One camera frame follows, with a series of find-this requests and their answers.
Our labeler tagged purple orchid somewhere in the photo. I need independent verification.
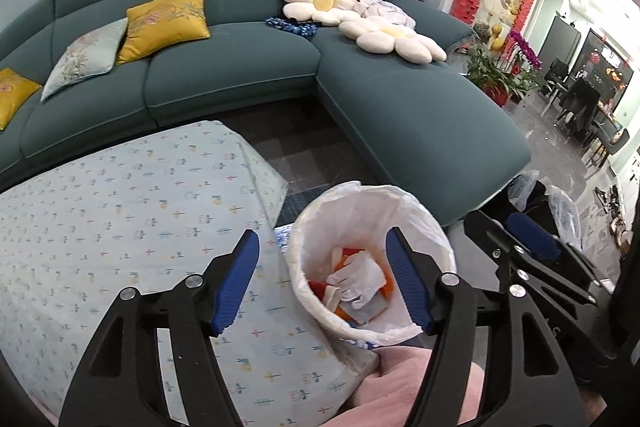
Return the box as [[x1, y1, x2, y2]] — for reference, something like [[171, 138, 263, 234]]
[[507, 31, 543, 70]]

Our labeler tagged black dining chair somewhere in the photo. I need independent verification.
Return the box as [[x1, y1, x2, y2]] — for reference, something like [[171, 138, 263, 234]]
[[559, 79, 603, 148]]

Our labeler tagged dark blue beaded item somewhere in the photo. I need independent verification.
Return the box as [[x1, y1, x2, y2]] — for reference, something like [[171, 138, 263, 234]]
[[264, 16, 319, 38]]

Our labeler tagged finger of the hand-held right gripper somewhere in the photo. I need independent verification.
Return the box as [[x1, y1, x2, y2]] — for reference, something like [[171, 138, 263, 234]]
[[464, 208, 598, 308], [501, 211, 617, 294]]

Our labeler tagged crumpled white tissue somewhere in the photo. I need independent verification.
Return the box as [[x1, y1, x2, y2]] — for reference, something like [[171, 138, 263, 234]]
[[327, 252, 386, 305]]

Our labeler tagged crumpled white cloth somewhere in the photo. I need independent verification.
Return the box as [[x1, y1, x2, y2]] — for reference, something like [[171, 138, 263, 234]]
[[352, 0, 417, 29]]

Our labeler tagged green potted plant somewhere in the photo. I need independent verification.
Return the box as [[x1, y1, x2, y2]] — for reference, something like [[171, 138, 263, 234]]
[[462, 44, 543, 108]]

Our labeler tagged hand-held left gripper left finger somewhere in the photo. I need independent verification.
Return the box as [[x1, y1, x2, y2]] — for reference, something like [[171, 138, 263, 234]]
[[59, 229, 261, 427]]

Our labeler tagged bin with white bag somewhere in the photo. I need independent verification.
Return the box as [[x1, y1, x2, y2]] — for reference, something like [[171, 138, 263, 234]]
[[287, 180, 457, 348]]

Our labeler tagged person's pink trouser leg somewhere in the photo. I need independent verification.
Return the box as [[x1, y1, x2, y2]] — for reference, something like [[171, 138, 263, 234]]
[[350, 342, 486, 427]]

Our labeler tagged yellow embroidered cushion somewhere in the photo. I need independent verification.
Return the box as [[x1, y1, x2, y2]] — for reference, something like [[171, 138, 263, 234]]
[[0, 68, 43, 131], [117, 0, 211, 65]]

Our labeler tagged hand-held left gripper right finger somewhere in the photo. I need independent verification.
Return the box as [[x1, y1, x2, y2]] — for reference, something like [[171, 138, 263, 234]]
[[384, 227, 586, 427]]

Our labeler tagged pale printed tablecloth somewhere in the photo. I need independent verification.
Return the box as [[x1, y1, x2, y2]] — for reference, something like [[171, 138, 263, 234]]
[[0, 120, 381, 427]]

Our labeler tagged teal sectional sofa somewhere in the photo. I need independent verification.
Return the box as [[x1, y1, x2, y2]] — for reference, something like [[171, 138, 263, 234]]
[[0, 0, 532, 228]]

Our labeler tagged dark blue floor mat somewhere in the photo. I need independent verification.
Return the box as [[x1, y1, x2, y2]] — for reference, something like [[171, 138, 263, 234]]
[[274, 186, 333, 228]]

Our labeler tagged light blue embroidered cushion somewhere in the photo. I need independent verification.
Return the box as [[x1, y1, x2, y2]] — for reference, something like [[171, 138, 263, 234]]
[[40, 18, 130, 102]]

